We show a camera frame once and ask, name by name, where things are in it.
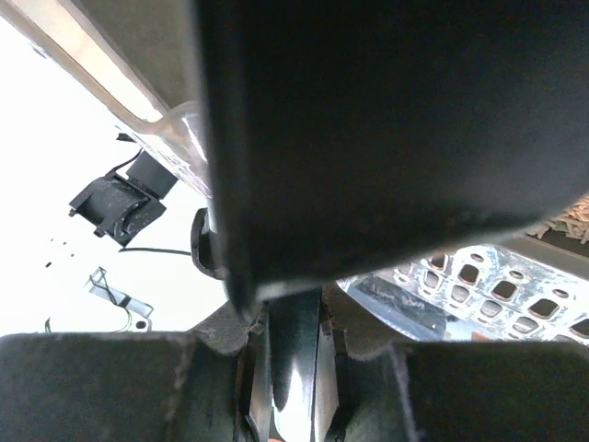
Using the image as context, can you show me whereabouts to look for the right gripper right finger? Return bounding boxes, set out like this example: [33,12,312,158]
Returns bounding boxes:
[321,321,588,441]

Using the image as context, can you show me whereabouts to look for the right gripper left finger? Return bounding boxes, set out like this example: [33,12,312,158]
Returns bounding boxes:
[1,305,268,441]

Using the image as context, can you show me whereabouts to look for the black slotted litter scoop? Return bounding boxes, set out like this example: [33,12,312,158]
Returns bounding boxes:
[191,0,589,442]

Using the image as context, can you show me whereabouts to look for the brown translucent litter box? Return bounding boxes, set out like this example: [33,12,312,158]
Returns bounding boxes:
[0,0,589,344]

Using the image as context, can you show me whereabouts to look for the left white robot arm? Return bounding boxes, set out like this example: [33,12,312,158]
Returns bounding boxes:
[69,151,222,280]

